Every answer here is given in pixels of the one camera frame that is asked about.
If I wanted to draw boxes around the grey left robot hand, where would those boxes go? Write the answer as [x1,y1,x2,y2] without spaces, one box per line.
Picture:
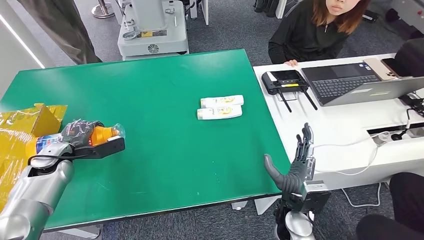
[60,119,106,149]

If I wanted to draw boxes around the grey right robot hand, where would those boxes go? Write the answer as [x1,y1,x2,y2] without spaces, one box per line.
[263,122,317,197]

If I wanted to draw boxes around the white shampoo bottle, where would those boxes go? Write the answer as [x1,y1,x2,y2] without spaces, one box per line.
[196,104,244,121]
[200,94,245,110]

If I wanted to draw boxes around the yellow taped cardboard box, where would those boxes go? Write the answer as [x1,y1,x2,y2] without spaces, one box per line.
[0,102,69,213]

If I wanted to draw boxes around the black remote controller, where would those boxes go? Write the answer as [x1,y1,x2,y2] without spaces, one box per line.
[260,69,319,114]

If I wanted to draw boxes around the standing person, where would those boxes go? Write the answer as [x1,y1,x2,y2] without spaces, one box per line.
[16,0,103,65]

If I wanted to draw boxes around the grey laptop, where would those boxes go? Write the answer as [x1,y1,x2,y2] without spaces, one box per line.
[300,61,424,108]

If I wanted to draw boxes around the black power plug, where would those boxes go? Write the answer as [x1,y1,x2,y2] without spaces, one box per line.
[389,108,419,142]

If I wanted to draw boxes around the person in black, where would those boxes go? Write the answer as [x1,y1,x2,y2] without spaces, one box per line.
[355,171,424,240]

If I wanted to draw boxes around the metal stanchion base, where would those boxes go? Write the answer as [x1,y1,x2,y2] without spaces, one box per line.
[91,0,116,20]

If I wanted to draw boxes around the rose gold phone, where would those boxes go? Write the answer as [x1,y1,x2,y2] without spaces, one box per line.
[362,57,400,82]

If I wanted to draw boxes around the seated person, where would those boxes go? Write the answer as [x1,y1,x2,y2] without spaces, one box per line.
[267,0,372,67]

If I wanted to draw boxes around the black rounded object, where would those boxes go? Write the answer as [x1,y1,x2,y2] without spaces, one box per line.
[393,37,424,79]

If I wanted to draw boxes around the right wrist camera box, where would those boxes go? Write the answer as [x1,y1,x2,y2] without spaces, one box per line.
[281,180,332,215]

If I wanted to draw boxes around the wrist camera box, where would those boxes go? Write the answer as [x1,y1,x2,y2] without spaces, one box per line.
[72,135,126,160]
[281,180,332,215]

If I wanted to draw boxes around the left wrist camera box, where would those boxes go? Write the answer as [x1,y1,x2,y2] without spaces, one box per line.
[72,135,126,160]

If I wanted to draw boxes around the white floor cable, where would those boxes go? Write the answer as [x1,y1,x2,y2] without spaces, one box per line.
[340,182,383,209]

